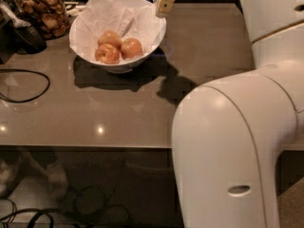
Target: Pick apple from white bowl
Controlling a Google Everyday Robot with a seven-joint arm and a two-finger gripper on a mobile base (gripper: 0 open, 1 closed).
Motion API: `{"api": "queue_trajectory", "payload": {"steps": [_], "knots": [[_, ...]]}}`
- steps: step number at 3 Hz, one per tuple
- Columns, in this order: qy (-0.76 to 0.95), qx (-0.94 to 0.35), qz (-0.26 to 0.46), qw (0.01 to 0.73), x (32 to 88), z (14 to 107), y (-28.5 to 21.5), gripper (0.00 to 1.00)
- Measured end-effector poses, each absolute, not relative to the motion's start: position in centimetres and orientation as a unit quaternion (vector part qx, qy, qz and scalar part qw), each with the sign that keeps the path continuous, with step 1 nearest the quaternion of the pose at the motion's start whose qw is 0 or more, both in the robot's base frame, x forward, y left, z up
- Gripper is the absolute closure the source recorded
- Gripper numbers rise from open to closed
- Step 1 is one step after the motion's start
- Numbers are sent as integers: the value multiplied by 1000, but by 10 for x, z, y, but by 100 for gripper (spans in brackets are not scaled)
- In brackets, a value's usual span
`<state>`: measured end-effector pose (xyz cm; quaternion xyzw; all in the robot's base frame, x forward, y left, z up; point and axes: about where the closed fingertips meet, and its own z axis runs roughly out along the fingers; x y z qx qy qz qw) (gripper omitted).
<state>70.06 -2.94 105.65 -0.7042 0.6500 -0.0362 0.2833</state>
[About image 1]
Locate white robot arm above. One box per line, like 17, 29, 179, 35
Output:
172, 0, 304, 228

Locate black cable on table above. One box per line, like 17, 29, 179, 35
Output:
0, 68, 51, 105

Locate black cables on floor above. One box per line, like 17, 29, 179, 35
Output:
0, 187, 134, 228

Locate white ceramic bowl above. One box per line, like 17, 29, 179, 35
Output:
68, 0, 167, 75

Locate white paper liner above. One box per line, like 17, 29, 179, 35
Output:
69, 0, 162, 62

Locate glass jar of dried chips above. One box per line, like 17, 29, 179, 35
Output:
14, 0, 70, 40

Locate black appliance with white handle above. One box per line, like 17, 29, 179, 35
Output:
0, 0, 47, 54

